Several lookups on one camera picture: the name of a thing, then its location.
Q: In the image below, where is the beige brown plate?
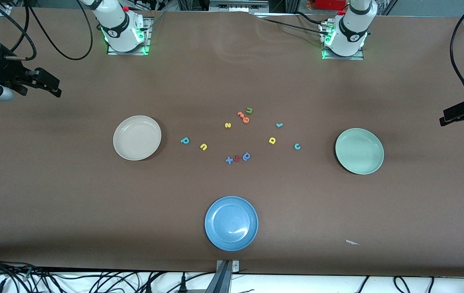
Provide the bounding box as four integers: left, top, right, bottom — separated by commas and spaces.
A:
113, 115, 162, 161

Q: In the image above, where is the pale green plate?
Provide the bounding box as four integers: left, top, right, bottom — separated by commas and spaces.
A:
335, 128, 385, 175

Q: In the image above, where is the brown paper table cover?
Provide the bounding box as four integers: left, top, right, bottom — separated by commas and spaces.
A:
0, 7, 464, 278

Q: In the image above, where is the red box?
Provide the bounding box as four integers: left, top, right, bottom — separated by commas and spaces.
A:
313, 0, 348, 11

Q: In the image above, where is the grey metal box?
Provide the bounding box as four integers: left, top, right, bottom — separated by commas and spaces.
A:
210, 0, 269, 13

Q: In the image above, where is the blue plate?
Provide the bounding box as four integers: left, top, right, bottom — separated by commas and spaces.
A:
204, 196, 259, 251

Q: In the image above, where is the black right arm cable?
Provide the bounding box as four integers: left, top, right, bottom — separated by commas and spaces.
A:
0, 0, 94, 61

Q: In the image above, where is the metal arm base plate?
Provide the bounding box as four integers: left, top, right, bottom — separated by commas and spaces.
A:
320, 20, 365, 61
107, 16, 151, 56

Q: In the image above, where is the black base power cable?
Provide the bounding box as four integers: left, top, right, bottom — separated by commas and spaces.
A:
254, 11, 330, 37

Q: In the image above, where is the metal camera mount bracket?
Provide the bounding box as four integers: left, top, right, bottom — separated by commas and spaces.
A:
206, 260, 240, 293

